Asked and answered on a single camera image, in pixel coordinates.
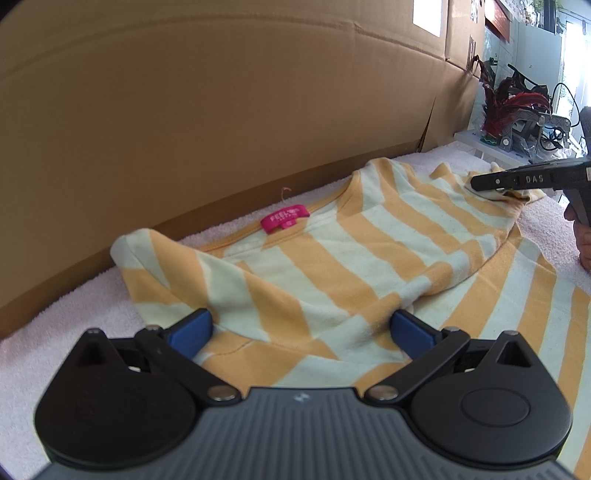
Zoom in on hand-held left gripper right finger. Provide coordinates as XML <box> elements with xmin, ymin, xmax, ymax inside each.
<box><xmin>365</xmin><ymin>309</ymin><xmax>534</xmax><ymax>408</ymax></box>

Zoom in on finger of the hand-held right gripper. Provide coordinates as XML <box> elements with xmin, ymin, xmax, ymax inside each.
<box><xmin>470</xmin><ymin>170</ymin><xmax>513</xmax><ymax>195</ymax></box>

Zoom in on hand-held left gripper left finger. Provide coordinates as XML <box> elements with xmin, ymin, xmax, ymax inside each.
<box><xmin>69</xmin><ymin>308</ymin><xmax>242</xmax><ymax>408</ymax></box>

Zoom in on orange white striped shirt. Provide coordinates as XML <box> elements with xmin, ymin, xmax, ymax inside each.
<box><xmin>111</xmin><ymin>157</ymin><xmax>591</xmax><ymax>476</ymax></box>

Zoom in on person's right hand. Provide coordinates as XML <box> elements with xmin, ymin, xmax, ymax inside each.
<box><xmin>563</xmin><ymin>205</ymin><xmax>591</xmax><ymax>273</ymax></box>

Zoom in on grey metal machine part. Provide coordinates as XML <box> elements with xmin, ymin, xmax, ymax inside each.
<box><xmin>502</xmin><ymin>108</ymin><xmax>575</xmax><ymax>154</ymax></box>

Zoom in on large brown cardboard box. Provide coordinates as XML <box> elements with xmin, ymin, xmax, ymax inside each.
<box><xmin>416</xmin><ymin>0</ymin><xmax>488</xmax><ymax>153</ymax></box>
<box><xmin>0</xmin><ymin>0</ymin><xmax>448</xmax><ymax>340</ymax></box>

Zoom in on pink terry blanket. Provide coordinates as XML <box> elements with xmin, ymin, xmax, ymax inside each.
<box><xmin>0</xmin><ymin>143</ymin><xmax>591</xmax><ymax>480</ymax></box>

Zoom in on white shipping label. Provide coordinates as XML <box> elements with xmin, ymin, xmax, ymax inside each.
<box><xmin>412</xmin><ymin>0</ymin><xmax>445</xmax><ymax>37</ymax></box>

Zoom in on red wall calendar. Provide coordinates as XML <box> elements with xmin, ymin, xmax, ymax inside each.
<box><xmin>484</xmin><ymin>0</ymin><xmax>514</xmax><ymax>43</ymax></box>

